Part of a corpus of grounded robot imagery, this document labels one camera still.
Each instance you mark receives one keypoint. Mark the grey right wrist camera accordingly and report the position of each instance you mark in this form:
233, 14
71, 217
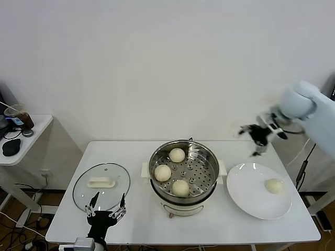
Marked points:
272, 125

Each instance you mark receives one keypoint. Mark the white wall socket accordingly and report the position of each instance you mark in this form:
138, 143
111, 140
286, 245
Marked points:
44, 174

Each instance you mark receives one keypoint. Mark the perforated steel steamer basket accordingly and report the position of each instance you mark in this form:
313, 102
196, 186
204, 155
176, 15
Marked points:
201, 167

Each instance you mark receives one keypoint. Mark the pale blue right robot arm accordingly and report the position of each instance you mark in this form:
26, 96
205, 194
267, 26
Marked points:
308, 104

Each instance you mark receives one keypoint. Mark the black device with blue label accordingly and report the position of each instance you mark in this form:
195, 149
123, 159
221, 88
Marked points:
15, 121

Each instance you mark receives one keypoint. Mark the plastic iced coffee cup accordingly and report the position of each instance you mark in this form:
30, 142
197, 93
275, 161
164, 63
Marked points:
25, 119

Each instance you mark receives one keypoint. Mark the black laptop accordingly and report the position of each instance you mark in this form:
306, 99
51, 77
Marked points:
333, 90

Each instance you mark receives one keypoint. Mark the white steamed baozi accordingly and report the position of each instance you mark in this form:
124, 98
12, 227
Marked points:
177, 154
162, 172
274, 185
180, 187

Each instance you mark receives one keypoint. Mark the white side table with cup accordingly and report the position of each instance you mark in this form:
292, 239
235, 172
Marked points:
39, 123

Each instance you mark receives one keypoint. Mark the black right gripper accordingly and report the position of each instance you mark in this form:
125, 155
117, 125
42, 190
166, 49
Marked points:
259, 134

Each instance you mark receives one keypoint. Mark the white round plate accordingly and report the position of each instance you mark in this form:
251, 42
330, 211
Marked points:
251, 188

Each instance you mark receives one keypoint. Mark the black computer mouse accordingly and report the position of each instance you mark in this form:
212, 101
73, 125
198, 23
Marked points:
11, 147

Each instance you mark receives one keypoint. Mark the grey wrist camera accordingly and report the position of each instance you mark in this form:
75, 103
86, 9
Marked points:
272, 125
85, 243

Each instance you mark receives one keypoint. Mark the round grey puck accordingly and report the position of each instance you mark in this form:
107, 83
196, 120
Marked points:
27, 132

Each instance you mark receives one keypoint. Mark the cream electric cooker base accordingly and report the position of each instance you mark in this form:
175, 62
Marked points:
183, 209

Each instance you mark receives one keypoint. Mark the white drinking straw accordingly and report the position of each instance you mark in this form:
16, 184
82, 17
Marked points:
5, 104

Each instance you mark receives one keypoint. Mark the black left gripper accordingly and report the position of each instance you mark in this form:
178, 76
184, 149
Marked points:
102, 222

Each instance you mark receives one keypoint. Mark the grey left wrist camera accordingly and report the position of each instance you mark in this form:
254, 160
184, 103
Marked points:
85, 243

